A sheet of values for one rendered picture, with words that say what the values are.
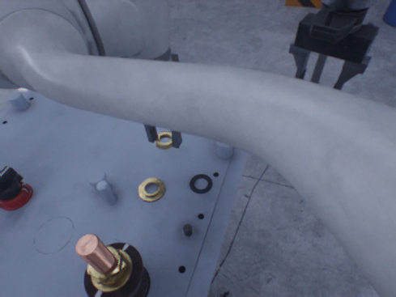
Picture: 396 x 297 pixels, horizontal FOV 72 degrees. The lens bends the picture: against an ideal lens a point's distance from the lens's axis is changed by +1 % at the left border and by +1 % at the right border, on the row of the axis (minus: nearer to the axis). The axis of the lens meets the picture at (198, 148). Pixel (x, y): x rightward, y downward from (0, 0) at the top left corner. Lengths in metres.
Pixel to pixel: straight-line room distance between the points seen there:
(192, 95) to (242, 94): 0.04
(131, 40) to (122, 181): 0.36
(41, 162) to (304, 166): 0.73
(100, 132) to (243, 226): 1.50
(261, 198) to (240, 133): 2.04
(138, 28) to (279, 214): 1.90
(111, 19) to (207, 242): 0.43
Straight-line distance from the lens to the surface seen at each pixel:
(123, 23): 0.43
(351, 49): 0.59
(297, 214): 2.21
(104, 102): 0.25
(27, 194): 0.76
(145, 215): 0.62
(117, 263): 0.45
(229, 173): 0.66
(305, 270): 2.07
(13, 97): 1.01
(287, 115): 0.17
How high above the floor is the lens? 1.91
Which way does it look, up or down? 50 degrees down
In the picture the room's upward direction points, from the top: 5 degrees counter-clockwise
